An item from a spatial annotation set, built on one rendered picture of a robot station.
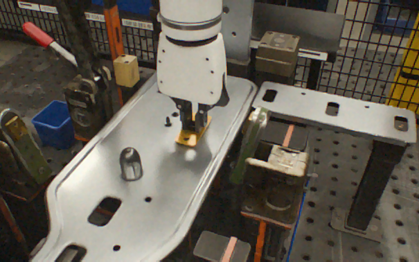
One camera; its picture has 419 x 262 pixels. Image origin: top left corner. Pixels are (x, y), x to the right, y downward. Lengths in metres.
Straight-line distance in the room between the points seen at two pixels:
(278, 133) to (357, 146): 0.49
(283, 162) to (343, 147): 0.61
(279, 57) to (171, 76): 0.30
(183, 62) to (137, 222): 0.23
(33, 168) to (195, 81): 0.28
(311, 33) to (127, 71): 0.45
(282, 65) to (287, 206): 0.33
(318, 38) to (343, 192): 0.38
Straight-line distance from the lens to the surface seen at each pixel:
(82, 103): 0.71
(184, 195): 0.55
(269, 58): 0.80
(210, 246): 0.51
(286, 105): 0.73
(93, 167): 0.61
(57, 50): 0.71
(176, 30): 0.51
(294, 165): 0.54
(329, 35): 0.94
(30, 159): 0.62
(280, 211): 0.59
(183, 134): 0.63
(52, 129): 1.09
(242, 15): 0.81
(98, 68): 0.69
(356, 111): 0.75
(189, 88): 0.57
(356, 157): 1.12
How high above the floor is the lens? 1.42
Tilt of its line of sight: 40 degrees down
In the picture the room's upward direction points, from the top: straight up
